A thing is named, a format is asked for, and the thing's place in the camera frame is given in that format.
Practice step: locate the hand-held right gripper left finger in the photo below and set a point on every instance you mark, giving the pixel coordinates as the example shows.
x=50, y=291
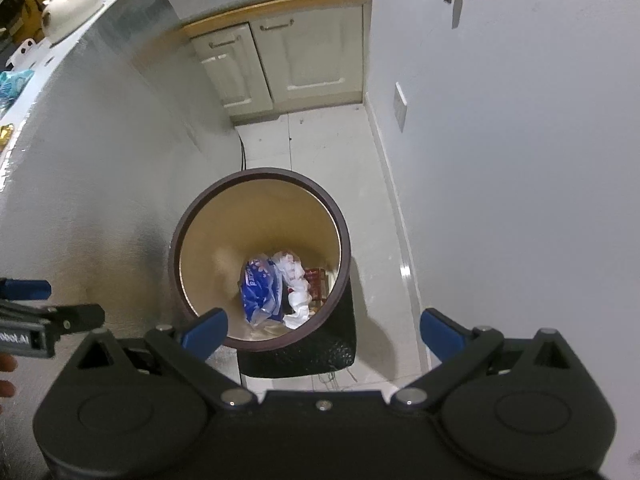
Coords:
x=205, y=332

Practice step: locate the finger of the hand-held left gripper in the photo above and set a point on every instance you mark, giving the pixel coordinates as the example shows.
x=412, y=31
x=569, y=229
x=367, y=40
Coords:
x=25, y=290
x=80, y=316

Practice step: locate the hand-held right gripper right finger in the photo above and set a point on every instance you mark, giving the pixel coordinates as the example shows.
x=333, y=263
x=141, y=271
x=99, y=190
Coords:
x=440, y=332

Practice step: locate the blue and white wrapper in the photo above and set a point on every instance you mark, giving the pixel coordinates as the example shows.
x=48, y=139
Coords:
x=257, y=285

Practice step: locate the beige bin with brown rim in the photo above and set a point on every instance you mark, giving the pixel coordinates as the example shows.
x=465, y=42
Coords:
x=210, y=240

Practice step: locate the white plastic bag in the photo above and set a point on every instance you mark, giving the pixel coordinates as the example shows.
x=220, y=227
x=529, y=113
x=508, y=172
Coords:
x=300, y=295

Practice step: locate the red snack packet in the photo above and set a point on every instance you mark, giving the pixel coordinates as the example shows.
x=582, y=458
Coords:
x=317, y=282

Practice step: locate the person's left hand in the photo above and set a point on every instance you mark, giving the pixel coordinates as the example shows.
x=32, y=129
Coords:
x=6, y=365

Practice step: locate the yellow candy wrapper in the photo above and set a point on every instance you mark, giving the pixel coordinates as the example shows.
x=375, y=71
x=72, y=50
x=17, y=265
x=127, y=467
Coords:
x=5, y=134

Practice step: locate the cream cat-shaped container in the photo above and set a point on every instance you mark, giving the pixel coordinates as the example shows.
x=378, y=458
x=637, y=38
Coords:
x=75, y=5

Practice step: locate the cream cabinet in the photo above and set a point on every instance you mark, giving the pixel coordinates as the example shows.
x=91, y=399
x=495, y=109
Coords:
x=310, y=55

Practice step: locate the white wall socket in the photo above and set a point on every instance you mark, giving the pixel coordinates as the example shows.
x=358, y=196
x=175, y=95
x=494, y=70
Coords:
x=400, y=105

